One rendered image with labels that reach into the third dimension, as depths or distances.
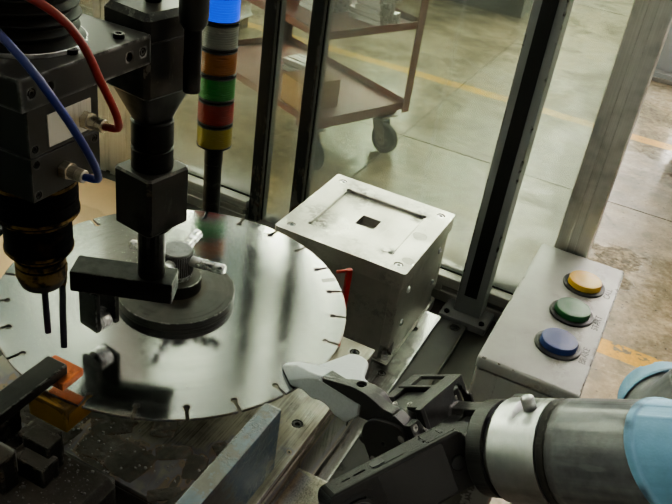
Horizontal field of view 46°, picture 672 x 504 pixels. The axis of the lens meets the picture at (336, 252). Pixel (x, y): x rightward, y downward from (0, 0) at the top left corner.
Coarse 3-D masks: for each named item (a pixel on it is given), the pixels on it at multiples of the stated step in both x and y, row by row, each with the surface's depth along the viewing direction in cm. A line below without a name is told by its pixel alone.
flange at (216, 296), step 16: (192, 272) 76; (208, 272) 79; (192, 288) 74; (208, 288) 76; (224, 288) 77; (128, 304) 73; (144, 304) 73; (160, 304) 73; (176, 304) 74; (192, 304) 74; (208, 304) 74; (224, 304) 75; (144, 320) 72; (160, 320) 72; (176, 320) 72; (192, 320) 72; (208, 320) 73
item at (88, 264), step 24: (144, 240) 63; (96, 264) 66; (120, 264) 67; (144, 264) 64; (72, 288) 66; (96, 288) 66; (120, 288) 66; (144, 288) 65; (168, 288) 65; (96, 312) 67
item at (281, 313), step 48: (96, 240) 83; (240, 240) 86; (288, 240) 88; (0, 288) 74; (240, 288) 79; (288, 288) 80; (336, 288) 81; (0, 336) 69; (48, 336) 69; (96, 336) 70; (144, 336) 71; (192, 336) 72; (240, 336) 73; (288, 336) 74; (336, 336) 75; (96, 384) 65; (144, 384) 66; (192, 384) 67; (240, 384) 68; (288, 384) 68
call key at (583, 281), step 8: (576, 272) 98; (584, 272) 98; (568, 280) 97; (576, 280) 96; (584, 280) 97; (592, 280) 97; (600, 280) 97; (576, 288) 96; (584, 288) 96; (592, 288) 96; (600, 288) 96
